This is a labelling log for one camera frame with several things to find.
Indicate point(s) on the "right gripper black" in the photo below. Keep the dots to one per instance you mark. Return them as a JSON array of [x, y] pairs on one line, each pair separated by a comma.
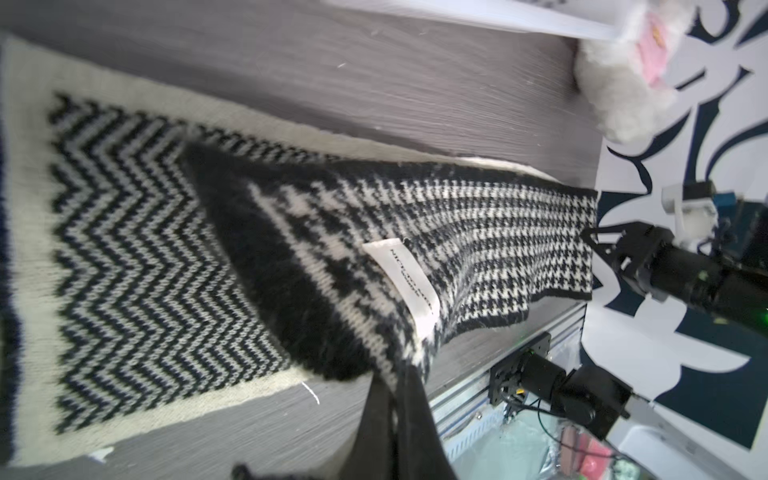
[[644, 257]]

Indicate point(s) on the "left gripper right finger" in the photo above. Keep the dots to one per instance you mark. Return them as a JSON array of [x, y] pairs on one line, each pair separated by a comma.
[[419, 451]]

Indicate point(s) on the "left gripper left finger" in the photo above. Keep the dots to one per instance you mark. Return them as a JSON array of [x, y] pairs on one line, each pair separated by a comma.
[[373, 452]]

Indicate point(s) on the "black white houndstooth scarf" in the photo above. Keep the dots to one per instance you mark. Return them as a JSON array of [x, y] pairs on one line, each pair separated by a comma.
[[165, 254]]

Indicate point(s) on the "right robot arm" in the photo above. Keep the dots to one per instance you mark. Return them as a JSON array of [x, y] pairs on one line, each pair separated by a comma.
[[738, 243]]

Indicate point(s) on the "white plastic basket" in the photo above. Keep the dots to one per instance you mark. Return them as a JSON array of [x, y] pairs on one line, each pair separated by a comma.
[[581, 19]]

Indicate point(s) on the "white teddy bear pink shirt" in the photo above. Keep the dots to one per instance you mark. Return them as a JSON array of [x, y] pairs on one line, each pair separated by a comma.
[[622, 79]]

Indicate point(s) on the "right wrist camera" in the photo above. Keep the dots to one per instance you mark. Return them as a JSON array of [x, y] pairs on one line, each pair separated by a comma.
[[694, 207]]

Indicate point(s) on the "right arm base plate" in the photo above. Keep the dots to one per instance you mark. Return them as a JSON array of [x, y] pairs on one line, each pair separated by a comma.
[[505, 375]]

